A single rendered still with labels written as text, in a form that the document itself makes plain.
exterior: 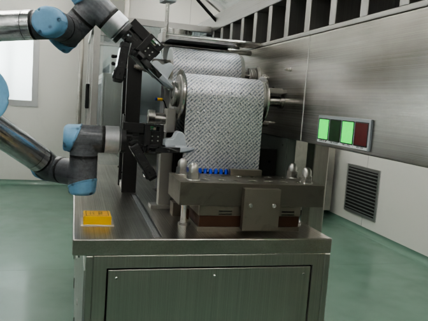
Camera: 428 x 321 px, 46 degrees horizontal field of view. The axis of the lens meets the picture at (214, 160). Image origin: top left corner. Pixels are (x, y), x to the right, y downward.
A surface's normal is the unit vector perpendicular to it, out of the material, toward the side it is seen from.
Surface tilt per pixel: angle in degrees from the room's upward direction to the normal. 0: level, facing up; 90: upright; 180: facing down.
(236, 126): 90
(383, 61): 90
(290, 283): 90
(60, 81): 90
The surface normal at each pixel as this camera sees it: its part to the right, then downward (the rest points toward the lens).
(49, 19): -0.05, 0.11
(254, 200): 0.26, 0.13
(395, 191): -0.96, -0.04
